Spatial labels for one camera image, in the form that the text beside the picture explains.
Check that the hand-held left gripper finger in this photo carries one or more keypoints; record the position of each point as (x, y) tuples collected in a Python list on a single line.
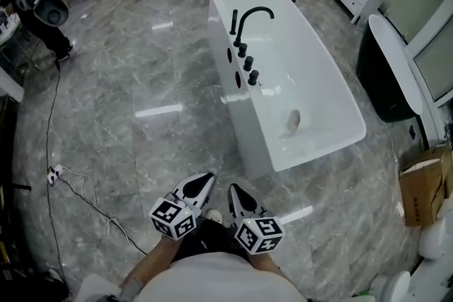
[(211, 189), (191, 181)]

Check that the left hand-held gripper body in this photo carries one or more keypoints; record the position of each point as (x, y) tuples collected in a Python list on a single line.
[(172, 218)]

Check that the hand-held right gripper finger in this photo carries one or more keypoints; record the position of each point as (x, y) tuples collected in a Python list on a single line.
[(253, 196), (231, 199)]

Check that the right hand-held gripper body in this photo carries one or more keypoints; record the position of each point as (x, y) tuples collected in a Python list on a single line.
[(260, 235)]

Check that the white rectangular bathtub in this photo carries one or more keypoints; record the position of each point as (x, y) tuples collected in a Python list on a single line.
[(301, 81)]

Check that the black handheld shower head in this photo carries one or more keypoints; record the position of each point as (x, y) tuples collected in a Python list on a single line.
[(234, 20)]

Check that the person's left forearm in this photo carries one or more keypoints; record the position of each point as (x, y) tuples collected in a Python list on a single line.
[(152, 265)]

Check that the person's right forearm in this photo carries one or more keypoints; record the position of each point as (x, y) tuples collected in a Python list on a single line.
[(263, 261)]

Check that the black oval bathtub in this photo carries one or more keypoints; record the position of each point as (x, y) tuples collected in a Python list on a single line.
[(384, 74)]

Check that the person's white shoe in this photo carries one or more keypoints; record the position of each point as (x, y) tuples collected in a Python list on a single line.
[(214, 216)]

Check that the person's black trousers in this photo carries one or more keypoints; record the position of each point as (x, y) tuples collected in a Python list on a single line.
[(216, 240)]

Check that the person's white shirt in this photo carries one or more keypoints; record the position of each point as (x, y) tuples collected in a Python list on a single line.
[(219, 279)]

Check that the black faucet knob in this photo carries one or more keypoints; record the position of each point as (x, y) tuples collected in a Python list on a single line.
[(253, 78), (242, 50), (248, 63)]

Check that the white power strip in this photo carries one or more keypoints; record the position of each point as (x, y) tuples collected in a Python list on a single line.
[(54, 174)]

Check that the white toilet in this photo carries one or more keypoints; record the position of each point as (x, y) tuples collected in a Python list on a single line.
[(394, 288)]

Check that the brown cardboard box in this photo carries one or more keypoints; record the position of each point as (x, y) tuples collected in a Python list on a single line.
[(421, 187)]

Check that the white rounded ceramic fixture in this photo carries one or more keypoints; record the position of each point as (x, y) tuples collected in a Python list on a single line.
[(432, 238)]

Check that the black curved faucet spout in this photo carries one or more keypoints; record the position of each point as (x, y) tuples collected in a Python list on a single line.
[(247, 15)]

